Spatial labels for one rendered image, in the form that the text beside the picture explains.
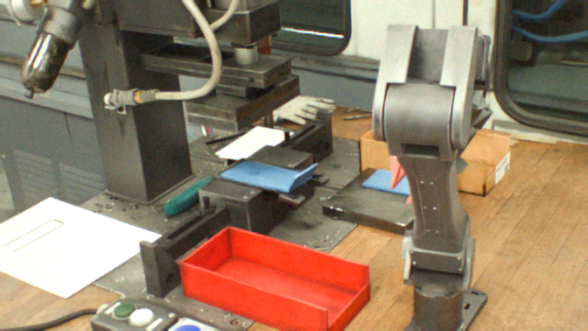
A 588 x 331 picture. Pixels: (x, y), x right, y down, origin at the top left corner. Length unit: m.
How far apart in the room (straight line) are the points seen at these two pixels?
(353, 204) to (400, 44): 0.56
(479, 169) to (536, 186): 0.12
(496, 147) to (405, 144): 0.67
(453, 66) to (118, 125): 0.77
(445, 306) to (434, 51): 0.34
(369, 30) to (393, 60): 1.05
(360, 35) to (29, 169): 1.65
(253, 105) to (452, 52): 0.47
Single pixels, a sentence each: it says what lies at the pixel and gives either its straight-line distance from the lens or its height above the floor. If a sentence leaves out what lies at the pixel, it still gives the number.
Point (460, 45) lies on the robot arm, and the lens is 0.79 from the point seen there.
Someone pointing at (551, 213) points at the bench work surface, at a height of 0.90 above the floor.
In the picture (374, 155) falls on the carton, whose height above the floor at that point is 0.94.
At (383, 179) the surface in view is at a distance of 1.39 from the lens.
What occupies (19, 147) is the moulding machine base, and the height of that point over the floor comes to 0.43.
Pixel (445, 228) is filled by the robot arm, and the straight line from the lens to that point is 0.92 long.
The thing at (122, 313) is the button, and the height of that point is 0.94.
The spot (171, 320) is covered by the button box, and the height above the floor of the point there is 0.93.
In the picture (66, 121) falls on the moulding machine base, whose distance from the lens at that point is 2.79.
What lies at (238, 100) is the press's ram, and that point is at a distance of 1.19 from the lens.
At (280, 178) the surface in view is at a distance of 1.26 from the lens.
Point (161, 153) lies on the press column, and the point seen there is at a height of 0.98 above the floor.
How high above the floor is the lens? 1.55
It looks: 25 degrees down
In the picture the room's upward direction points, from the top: 4 degrees counter-clockwise
